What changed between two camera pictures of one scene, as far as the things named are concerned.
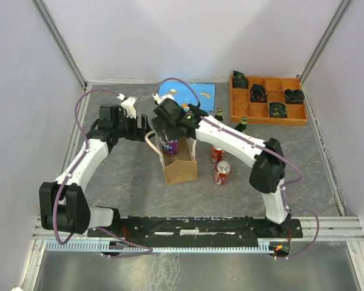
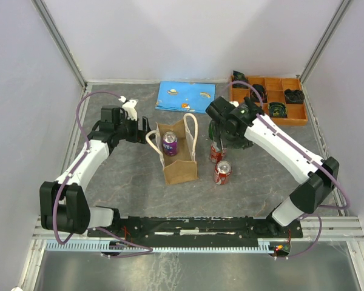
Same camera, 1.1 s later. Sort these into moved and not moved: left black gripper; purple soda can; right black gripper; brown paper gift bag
Moved: right black gripper
Not moved: brown paper gift bag; purple soda can; left black gripper
